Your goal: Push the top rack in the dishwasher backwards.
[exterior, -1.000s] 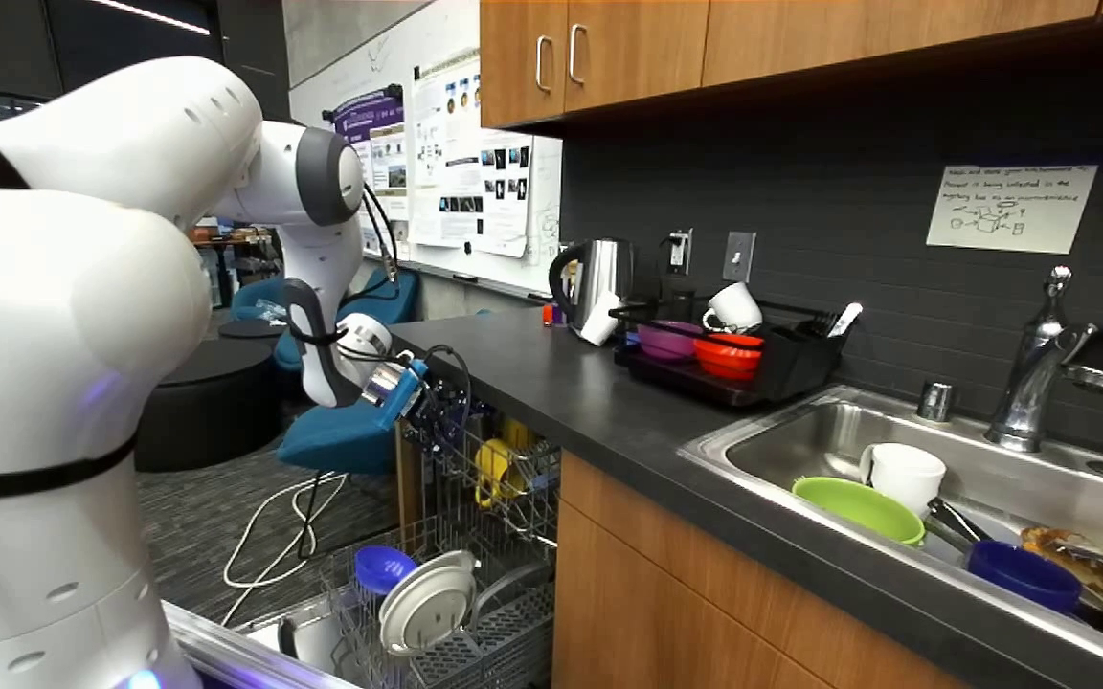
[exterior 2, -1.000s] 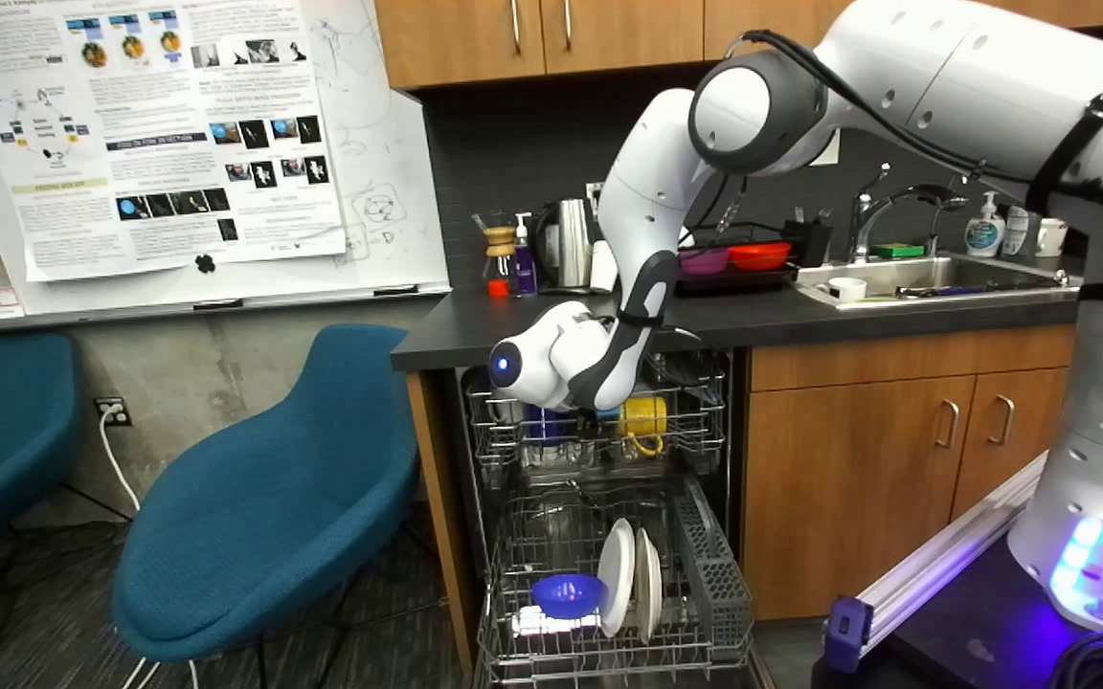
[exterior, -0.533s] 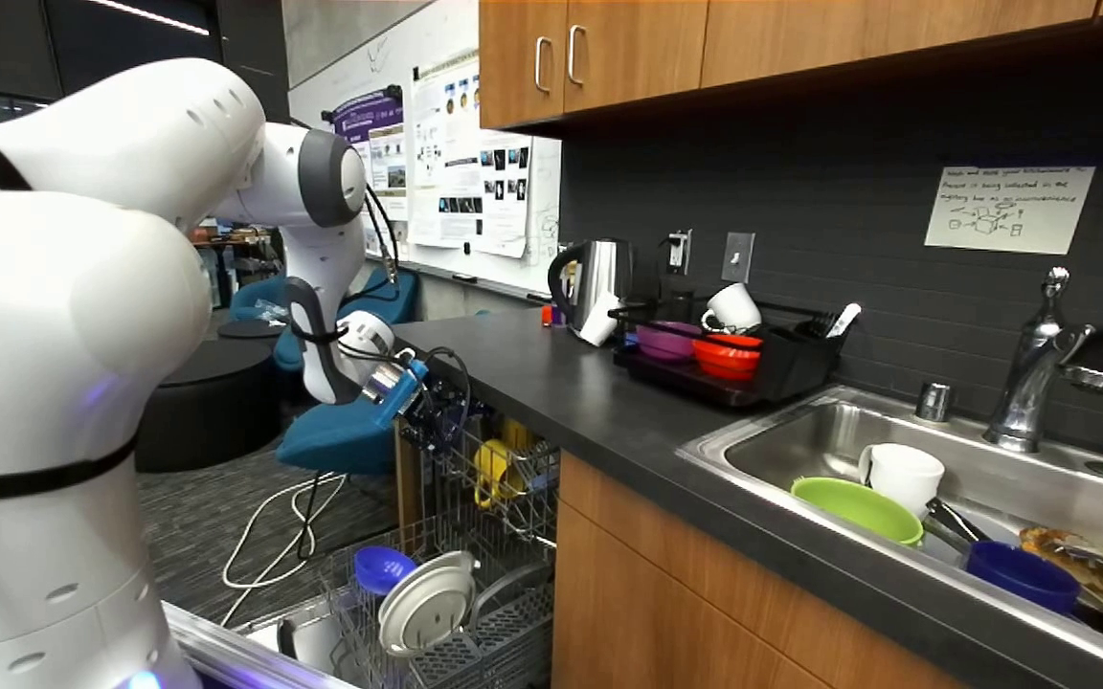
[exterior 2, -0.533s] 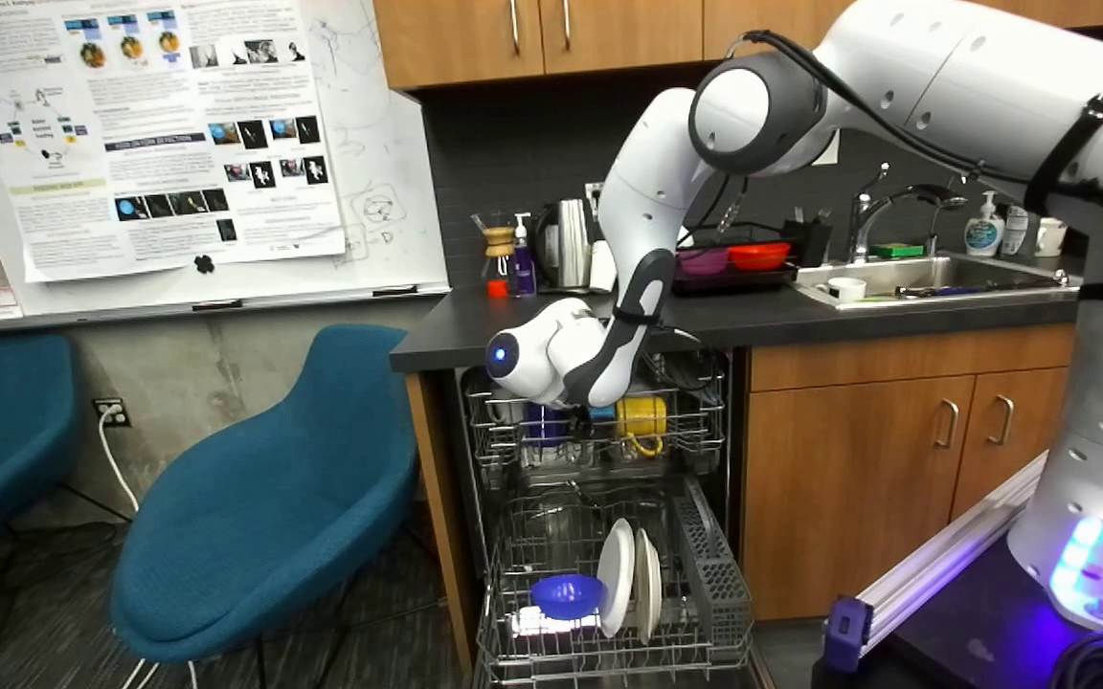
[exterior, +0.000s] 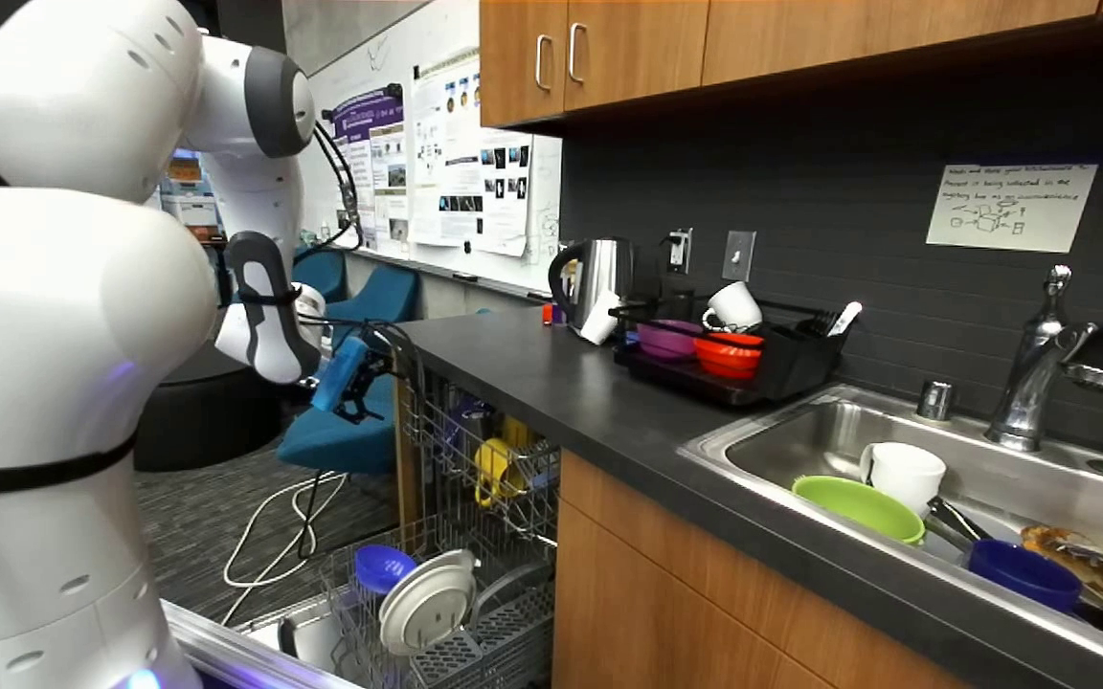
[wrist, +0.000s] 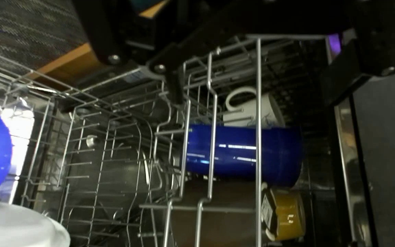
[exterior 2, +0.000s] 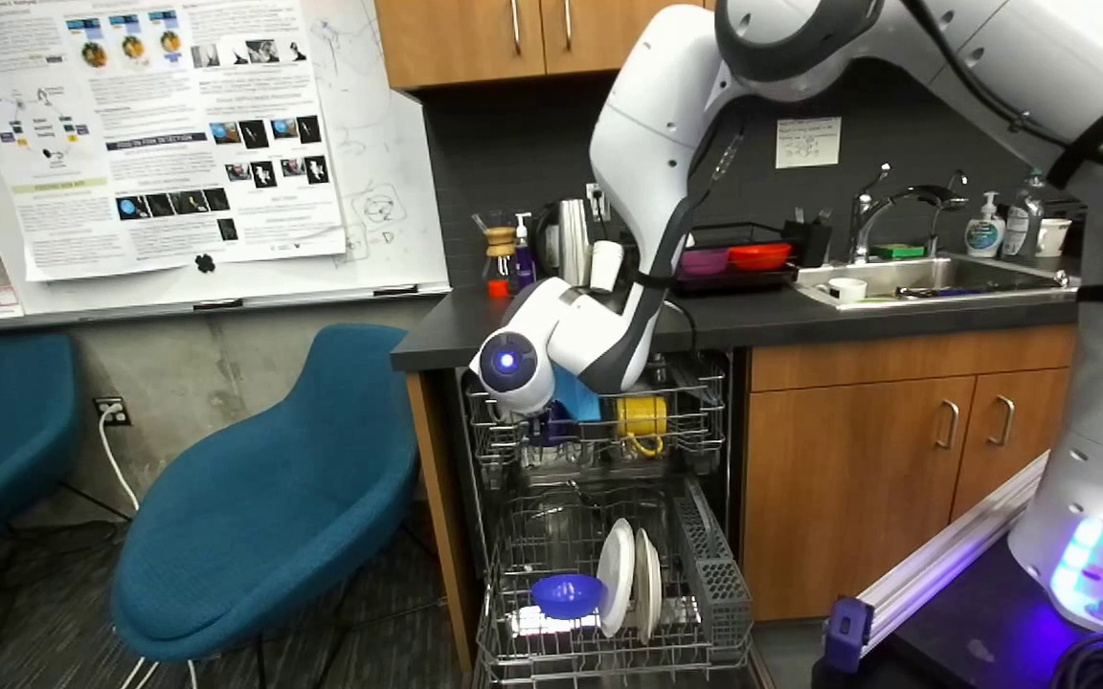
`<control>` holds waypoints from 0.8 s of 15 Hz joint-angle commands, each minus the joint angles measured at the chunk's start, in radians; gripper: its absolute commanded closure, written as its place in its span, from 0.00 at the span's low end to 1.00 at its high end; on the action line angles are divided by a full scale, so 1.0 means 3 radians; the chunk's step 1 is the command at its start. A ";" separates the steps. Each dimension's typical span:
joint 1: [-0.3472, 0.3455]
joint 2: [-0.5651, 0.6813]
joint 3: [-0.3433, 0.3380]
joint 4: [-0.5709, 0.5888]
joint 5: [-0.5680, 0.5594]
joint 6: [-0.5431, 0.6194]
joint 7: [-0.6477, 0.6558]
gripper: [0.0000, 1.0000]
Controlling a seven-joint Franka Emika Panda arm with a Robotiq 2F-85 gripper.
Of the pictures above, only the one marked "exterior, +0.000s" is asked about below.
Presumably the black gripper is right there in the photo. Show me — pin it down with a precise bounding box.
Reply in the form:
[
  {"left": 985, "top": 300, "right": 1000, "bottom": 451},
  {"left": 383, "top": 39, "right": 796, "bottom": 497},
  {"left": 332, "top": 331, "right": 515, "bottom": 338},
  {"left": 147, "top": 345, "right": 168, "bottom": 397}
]
[{"left": 346, "top": 326, "right": 398, "bottom": 425}]

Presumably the blue bowl in dishwasher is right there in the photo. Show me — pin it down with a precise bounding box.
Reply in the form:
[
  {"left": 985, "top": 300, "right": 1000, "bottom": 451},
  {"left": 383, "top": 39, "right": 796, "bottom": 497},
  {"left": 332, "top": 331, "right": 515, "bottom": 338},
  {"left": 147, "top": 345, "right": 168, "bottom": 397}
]
[{"left": 350, "top": 544, "right": 422, "bottom": 600}]

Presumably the black dish drying rack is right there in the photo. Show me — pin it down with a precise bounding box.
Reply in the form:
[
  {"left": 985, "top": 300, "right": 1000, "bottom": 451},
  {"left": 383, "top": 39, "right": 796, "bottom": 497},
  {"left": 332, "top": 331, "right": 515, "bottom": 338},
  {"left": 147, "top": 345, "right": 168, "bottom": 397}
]
[{"left": 608, "top": 295, "right": 852, "bottom": 415}]

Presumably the blue armchair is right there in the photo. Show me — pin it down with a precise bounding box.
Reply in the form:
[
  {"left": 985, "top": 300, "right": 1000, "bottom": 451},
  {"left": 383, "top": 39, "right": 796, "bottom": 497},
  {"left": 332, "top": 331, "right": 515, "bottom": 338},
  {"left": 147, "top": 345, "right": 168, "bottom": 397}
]
[
  {"left": 294, "top": 245, "right": 354, "bottom": 308},
  {"left": 320, "top": 266, "right": 424, "bottom": 335}
]

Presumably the tall yellow mug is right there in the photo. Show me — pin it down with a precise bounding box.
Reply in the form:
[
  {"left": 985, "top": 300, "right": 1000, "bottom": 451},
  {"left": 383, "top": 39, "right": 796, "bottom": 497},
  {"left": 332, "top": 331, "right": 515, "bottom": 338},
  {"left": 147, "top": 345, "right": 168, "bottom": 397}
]
[{"left": 502, "top": 418, "right": 544, "bottom": 458}]

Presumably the whiteboard with posters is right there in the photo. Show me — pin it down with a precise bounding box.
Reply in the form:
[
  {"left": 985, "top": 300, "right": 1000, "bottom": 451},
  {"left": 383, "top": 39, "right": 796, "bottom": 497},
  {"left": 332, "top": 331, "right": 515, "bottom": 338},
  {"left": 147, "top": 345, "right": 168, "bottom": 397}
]
[{"left": 308, "top": 0, "right": 563, "bottom": 300}]

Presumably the black round ottoman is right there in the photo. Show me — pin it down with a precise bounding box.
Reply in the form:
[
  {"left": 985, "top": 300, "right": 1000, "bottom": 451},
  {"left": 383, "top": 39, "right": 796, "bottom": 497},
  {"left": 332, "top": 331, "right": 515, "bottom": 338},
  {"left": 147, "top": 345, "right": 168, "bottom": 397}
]
[{"left": 126, "top": 340, "right": 289, "bottom": 475}]

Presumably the electric kettle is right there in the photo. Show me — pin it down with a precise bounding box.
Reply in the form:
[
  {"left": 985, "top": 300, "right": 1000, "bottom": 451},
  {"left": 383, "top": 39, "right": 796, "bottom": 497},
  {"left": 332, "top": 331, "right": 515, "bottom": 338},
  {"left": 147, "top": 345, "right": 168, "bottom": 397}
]
[{"left": 544, "top": 233, "right": 625, "bottom": 349}]

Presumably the white plate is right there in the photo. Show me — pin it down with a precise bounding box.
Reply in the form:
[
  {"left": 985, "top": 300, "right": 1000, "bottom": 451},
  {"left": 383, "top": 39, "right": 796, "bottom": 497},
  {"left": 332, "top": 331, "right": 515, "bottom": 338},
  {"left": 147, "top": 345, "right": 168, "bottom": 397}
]
[{"left": 376, "top": 549, "right": 483, "bottom": 657}]

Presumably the storage shelf with boxes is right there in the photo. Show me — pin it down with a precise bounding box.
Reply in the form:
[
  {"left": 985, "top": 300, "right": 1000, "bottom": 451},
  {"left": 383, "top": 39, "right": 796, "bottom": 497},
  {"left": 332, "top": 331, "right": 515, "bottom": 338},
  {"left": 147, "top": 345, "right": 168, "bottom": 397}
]
[{"left": 158, "top": 151, "right": 225, "bottom": 241}]

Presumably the purple bowl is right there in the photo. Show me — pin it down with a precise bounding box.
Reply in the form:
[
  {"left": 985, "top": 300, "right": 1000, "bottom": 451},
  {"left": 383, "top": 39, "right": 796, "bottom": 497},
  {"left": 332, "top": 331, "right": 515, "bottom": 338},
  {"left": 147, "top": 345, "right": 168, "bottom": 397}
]
[{"left": 631, "top": 319, "right": 706, "bottom": 365}]

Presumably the narrow wooden cabinet door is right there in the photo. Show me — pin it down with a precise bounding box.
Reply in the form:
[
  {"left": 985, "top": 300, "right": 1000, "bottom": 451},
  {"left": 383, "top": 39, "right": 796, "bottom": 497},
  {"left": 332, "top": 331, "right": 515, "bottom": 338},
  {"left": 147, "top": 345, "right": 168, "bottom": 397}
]
[{"left": 474, "top": 0, "right": 566, "bottom": 132}]

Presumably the red bowl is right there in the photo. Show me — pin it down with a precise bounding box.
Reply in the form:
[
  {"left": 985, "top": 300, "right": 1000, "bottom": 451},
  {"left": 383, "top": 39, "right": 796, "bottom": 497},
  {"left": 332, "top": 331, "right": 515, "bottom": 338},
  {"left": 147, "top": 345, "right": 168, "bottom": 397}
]
[{"left": 691, "top": 331, "right": 766, "bottom": 384}]

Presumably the white mug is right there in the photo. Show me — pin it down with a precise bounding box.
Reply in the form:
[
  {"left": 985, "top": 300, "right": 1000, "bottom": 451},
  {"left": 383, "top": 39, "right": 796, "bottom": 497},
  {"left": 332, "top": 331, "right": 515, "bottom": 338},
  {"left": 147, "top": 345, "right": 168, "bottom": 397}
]
[{"left": 698, "top": 278, "right": 766, "bottom": 338}]

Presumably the wooden base cabinet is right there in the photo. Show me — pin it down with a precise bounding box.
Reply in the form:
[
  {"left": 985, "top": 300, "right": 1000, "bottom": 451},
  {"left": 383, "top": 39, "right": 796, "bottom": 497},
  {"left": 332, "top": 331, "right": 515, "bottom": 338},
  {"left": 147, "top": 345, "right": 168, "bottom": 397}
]
[{"left": 548, "top": 447, "right": 990, "bottom": 689}]

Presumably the stainless steel sink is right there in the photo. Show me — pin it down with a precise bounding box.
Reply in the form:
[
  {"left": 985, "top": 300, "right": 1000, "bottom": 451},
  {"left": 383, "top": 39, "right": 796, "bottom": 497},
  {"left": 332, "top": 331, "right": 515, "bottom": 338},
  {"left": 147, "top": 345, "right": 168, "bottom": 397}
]
[{"left": 675, "top": 384, "right": 1103, "bottom": 684}]

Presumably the white utensil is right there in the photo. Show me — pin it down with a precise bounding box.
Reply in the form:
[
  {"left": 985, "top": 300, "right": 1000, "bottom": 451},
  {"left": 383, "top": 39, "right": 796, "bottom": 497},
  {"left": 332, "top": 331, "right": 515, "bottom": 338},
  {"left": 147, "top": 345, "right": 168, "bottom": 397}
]
[{"left": 819, "top": 295, "right": 867, "bottom": 340}]

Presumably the green bowl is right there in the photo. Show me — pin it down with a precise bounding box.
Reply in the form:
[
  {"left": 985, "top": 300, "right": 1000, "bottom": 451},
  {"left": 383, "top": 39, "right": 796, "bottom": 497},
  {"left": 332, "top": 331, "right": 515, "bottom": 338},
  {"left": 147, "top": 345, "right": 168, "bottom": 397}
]
[{"left": 789, "top": 471, "right": 931, "bottom": 549}]

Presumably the white cup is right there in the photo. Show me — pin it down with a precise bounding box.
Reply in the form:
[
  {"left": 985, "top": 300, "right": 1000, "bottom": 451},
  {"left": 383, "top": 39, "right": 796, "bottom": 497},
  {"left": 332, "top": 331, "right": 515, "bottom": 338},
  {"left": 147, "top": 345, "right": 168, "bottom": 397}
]
[{"left": 857, "top": 441, "right": 952, "bottom": 517}]

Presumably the chrome soap dispenser stub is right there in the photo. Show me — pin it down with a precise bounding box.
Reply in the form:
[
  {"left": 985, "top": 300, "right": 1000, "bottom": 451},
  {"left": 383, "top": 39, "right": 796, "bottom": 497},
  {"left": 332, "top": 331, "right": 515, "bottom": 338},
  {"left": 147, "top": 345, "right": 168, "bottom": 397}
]
[{"left": 917, "top": 375, "right": 959, "bottom": 423}]

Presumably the wide wooden cabinet door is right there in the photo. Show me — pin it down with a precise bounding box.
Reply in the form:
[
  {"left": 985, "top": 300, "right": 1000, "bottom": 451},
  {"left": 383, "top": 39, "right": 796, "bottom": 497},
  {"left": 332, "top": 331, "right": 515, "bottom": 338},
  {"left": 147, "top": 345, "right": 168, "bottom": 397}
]
[{"left": 703, "top": 0, "right": 1103, "bottom": 83}]

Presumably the chrome faucet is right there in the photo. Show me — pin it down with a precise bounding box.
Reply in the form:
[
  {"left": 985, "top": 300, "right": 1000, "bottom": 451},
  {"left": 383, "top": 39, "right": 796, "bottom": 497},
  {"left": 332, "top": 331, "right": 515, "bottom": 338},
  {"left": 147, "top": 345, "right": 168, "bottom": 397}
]
[{"left": 985, "top": 261, "right": 1103, "bottom": 451}]

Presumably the white paper note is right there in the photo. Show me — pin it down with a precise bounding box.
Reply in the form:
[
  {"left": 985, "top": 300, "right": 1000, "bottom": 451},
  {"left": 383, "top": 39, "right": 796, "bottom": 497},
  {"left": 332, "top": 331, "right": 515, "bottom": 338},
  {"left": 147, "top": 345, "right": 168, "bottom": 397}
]
[{"left": 925, "top": 162, "right": 1103, "bottom": 258}]

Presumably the blue bowl in sink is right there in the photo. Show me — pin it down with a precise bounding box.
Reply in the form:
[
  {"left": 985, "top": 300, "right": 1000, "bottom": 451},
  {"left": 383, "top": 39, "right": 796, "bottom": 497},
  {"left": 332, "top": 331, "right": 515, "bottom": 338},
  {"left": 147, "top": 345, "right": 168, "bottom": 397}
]
[{"left": 967, "top": 537, "right": 1088, "bottom": 613}]

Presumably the white floor cable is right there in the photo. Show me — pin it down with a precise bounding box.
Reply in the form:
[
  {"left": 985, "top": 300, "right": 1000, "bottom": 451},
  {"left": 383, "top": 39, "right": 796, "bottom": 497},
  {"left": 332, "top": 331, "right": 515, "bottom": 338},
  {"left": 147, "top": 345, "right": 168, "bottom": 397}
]
[{"left": 220, "top": 471, "right": 354, "bottom": 629}]

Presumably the wire dishwasher rack with plate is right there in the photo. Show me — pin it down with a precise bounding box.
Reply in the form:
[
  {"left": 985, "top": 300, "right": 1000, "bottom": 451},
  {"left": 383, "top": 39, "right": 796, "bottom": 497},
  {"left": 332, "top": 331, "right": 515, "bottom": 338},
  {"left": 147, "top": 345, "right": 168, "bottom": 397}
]
[{"left": 320, "top": 541, "right": 560, "bottom": 689}]

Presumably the wall power outlet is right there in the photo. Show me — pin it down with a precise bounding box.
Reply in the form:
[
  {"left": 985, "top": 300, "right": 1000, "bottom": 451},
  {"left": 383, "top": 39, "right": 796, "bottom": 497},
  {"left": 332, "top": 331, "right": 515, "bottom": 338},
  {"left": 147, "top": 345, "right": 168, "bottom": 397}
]
[{"left": 663, "top": 225, "right": 698, "bottom": 276}]

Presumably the wall switch plate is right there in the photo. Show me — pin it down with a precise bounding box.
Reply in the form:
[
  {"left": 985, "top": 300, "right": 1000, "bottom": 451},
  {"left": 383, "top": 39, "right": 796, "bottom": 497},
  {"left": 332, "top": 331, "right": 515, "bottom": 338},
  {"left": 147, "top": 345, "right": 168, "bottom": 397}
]
[{"left": 718, "top": 225, "right": 761, "bottom": 285}]

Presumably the wooden cabinet door with handle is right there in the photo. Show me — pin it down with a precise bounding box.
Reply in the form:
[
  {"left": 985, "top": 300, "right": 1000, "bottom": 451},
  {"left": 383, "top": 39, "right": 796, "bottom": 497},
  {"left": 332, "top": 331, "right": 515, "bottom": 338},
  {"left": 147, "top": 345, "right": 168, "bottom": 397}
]
[{"left": 560, "top": 0, "right": 712, "bottom": 116}]

